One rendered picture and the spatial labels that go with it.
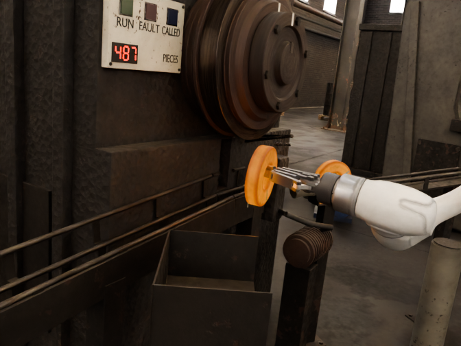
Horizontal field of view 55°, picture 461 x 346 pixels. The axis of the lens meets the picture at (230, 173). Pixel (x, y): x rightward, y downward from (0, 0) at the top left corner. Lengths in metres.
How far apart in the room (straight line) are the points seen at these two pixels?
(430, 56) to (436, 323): 2.49
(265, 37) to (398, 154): 2.95
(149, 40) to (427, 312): 1.44
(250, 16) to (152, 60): 0.28
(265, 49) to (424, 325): 1.28
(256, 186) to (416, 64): 3.05
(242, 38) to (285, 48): 0.14
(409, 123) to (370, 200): 3.00
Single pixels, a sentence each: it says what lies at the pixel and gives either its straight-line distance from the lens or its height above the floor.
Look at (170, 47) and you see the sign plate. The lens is 1.21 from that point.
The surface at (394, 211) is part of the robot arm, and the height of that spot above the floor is 0.83.
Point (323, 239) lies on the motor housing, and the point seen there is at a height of 0.51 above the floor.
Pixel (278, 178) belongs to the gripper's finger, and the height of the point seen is 0.84.
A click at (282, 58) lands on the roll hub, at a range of 1.26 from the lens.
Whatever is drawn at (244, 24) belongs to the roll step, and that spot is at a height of 1.20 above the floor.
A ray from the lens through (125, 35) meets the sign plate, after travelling 1.10.
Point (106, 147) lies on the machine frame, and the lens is 1.10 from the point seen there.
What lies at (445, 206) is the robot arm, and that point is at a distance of 1.14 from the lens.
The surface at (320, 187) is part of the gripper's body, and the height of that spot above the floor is 0.84.
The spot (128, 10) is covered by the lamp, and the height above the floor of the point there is 1.19.
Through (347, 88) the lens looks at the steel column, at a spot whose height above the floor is 0.95.
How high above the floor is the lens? 1.08
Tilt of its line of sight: 13 degrees down
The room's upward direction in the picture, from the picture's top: 6 degrees clockwise
